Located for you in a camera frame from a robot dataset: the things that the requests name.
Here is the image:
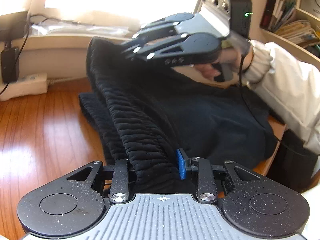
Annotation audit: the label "black power adapter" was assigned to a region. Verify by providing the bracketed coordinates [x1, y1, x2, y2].
[1, 41, 20, 83]

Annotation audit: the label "black Nike sweatpants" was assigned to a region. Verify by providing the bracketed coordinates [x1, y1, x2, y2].
[79, 37, 277, 193]

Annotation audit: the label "row of books on shelf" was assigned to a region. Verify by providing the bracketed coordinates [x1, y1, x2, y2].
[260, 0, 319, 51]

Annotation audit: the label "clear plastic bag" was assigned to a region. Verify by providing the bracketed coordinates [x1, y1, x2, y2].
[30, 20, 130, 38]

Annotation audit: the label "person's right hand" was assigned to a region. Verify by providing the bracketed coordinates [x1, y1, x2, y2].
[194, 42, 253, 80]

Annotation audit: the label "black box device on sill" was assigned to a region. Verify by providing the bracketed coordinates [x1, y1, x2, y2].
[0, 11, 28, 42]

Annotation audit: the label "person's right forearm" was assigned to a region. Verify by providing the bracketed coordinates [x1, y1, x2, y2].
[244, 40, 319, 154]

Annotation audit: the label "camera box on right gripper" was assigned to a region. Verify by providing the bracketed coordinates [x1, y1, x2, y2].
[194, 0, 252, 40]

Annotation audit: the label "black bag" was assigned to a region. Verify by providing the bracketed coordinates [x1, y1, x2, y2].
[267, 129, 318, 193]

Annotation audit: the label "white power strip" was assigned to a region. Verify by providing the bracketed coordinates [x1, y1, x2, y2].
[1, 73, 48, 101]

